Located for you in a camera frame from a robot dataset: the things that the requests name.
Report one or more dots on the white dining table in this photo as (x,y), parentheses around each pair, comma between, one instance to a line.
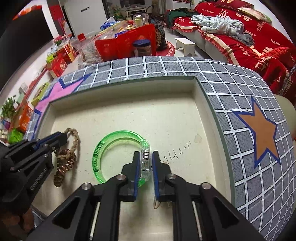
(134,10)

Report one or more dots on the grey garment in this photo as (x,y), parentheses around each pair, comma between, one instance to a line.
(245,39)

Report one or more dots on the beige armchair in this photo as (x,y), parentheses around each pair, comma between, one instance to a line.
(285,109)

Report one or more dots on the yellow-green crate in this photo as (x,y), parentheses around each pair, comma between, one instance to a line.
(40,93)

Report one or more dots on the pink flower bouquet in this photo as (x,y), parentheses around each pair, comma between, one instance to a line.
(60,39)

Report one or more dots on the dark green cloth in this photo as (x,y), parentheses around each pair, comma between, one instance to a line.
(175,15)

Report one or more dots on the red gift box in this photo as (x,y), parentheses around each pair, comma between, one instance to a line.
(57,67)
(68,52)

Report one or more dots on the clear plastic bags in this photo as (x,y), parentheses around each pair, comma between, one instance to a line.
(89,49)

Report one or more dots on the patterned cushion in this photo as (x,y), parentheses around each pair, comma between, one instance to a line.
(254,14)

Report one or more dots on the round red floor mat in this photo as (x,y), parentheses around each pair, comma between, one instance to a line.
(170,49)

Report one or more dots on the clear plastic container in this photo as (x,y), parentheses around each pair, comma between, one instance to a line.
(140,20)

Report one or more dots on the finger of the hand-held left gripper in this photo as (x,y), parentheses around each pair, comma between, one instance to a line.
(34,155)
(46,141)

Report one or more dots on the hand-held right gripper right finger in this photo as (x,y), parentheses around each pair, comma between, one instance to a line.
(155,176)

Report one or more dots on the green potted plant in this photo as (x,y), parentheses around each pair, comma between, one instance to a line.
(8,107)

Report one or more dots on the blue-lidded jar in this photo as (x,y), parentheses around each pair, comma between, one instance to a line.
(142,49)

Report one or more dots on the red covered sofa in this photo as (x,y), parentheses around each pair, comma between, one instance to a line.
(266,39)

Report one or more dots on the grey shallow box tray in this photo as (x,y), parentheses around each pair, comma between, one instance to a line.
(161,115)

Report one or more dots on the light blue clothes pile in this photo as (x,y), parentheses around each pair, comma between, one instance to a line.
(217,24)

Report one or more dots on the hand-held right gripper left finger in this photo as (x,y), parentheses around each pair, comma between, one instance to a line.
(137,176)

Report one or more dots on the green plastic bag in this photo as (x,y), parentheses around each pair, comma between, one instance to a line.
(15,136)

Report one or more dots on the red gift bag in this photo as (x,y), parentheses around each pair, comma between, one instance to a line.
(111,48)

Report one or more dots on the orange cardboard box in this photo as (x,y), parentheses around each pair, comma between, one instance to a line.
(24,118)

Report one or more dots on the small white stool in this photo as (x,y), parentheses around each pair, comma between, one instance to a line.
(185,45)

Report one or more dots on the red pillow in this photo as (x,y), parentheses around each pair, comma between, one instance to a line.
(231,4)

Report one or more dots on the dark patterned bag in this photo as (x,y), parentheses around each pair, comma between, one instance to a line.
(160,34)

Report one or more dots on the grey checked star tablecloth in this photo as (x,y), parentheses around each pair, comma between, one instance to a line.
(242,81)

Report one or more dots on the small red sign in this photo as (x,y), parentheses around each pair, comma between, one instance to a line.
(81,37)

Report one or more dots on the black television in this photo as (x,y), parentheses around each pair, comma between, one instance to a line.
(23,39)

